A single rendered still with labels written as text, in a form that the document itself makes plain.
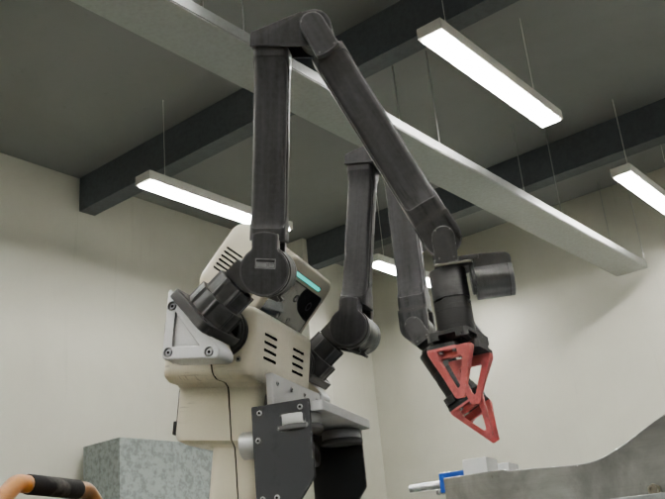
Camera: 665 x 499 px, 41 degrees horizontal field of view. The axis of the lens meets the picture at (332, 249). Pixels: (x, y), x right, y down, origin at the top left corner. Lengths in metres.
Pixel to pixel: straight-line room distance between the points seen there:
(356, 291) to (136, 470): 5.40
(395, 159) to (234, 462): 0.57
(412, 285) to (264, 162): 0.48
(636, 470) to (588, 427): 7.94
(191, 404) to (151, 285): 6.71
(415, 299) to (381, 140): 0.44
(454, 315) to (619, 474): 0.34
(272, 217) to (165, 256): 7.11
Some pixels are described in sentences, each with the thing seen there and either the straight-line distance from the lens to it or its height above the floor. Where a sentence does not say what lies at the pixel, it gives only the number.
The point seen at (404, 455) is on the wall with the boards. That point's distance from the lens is 10.16.
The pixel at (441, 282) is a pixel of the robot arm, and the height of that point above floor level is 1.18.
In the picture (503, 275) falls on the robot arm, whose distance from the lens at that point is 1.36.
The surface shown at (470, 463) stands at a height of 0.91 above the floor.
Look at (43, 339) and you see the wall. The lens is 7.41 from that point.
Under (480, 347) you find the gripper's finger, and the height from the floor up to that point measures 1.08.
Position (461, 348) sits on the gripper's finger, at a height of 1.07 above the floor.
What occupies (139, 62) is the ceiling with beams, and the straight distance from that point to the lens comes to 6.47.
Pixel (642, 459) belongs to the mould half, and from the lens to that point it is 1.18.
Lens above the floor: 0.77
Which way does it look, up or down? 21 degrees up
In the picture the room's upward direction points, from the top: 6 degrees counter-clockwise
